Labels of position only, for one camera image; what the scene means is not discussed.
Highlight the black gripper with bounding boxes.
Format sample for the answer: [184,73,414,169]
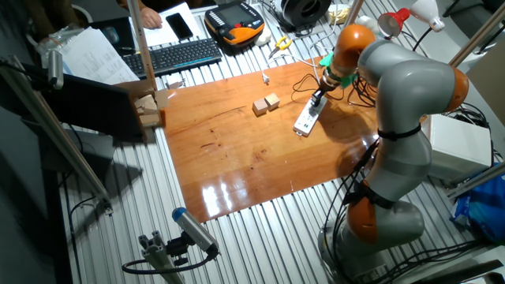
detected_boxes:
[310,74,339,107]

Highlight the black power cord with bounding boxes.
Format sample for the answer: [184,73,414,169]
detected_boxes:
[290,73,380,108]

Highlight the white power strip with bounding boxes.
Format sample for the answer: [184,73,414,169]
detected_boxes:
[293,95,328,137]

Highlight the person's hand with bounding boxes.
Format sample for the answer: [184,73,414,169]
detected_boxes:
[140,6,163,30]

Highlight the light wooden cube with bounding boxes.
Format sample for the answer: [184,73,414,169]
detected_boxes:
[252,98,269,118]
[264,92,281,111]

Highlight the white rounded object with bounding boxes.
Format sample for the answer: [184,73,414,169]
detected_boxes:
[254,27,273,47]

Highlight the yellowish plastic bag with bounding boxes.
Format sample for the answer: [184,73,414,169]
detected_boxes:
[326,3,352,25]

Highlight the black filament spool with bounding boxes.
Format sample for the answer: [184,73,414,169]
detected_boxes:
[282,0,333,28]

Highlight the red desk lamp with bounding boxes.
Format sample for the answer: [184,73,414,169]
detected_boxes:
[377,7,433,52]

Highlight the orange black teach pendant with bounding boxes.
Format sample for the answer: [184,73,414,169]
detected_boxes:
[204,0,266,47]

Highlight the orange wooden board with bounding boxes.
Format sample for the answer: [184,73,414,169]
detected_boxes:
[161,54,435,225]

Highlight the white desk lamp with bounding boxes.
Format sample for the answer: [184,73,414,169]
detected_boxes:
[409,0,446,33]

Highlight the black computer keyboard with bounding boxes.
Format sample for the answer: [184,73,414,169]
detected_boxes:
[122,37,224,79]

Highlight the white storage box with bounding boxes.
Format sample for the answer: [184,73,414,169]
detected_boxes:
[421,113,493,183]

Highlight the black smartphone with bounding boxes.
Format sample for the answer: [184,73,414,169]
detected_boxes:
[165,12,194,41]

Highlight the small wooden block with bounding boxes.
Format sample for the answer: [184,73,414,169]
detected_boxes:
[134,94,158,115]
[138,112,161,128]

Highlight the white paper sheet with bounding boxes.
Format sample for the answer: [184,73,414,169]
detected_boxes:
[141,2,202,48]

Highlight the brown cardboard panel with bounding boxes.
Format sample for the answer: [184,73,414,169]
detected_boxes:
[465,39,505,115]

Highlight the blue plastic bag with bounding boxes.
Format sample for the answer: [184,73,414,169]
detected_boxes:
[451,165,505,244]

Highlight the black mouse pad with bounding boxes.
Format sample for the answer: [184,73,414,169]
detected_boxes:
[88,16,137,56]

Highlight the dark computer mouse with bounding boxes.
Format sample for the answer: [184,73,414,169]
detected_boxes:
[103,26,120,45]

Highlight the short aluminium profile stub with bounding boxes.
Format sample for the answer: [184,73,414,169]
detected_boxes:
[137,230,186,284]

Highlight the black monitor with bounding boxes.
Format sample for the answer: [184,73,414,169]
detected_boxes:
[21,62,145,143]

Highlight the printed paper stack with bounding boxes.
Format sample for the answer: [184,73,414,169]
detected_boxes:
[58,26,141,86]

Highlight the clear plastic bag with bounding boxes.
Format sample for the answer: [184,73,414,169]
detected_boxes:
[37,23,86,56]

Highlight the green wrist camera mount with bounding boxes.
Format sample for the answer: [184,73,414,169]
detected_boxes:
[318,51,358,89]

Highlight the white cable with plug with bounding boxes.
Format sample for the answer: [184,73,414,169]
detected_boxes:
[260,37,340,92]

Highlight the yellow handled pliers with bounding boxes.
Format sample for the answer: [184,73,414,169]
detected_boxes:
[267,35,294,60]

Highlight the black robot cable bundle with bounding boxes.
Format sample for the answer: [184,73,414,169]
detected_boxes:
[321,137,382,284]

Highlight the black cable coil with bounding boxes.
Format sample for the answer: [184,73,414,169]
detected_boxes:
[445,102,494,127]

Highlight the silver camera blue end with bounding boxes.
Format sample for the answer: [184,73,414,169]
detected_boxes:
[171,207,220,257]

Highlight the black camera bracket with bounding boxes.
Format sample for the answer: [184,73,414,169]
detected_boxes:
[165,232,190,267]

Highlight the black camera cable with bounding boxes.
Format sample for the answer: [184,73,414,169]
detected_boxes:
[121,252,218,275]

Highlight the silver depth camera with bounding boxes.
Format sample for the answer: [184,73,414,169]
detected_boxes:
[47,49,65,91]

